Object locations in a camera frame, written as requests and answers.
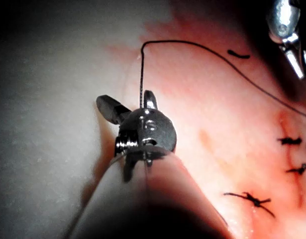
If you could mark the right arm needle driver jaw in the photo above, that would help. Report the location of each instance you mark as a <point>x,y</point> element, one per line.
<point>150,100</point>
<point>110,108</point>

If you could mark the tissue pad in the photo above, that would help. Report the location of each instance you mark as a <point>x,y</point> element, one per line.
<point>217,112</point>

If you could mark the right arm needle driver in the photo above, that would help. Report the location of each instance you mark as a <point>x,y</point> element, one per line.
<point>150,129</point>

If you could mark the short black thread piece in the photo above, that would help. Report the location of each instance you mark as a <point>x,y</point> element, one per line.
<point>238,55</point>

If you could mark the black stitching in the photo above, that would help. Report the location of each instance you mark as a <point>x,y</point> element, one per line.
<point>254,201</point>

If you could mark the left arm needle driver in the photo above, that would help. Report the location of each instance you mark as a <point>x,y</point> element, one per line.
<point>283,20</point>

